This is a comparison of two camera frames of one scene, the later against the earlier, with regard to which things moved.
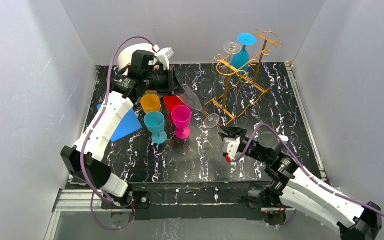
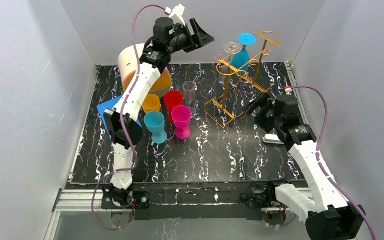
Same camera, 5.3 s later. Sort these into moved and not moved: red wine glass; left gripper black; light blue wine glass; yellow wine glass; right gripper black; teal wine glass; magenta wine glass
Moved: right gripper black; left gripper black
Not moved: magenta wine glass; light blue wine glass; red wine glass; teal wine glass; yellow wine glass
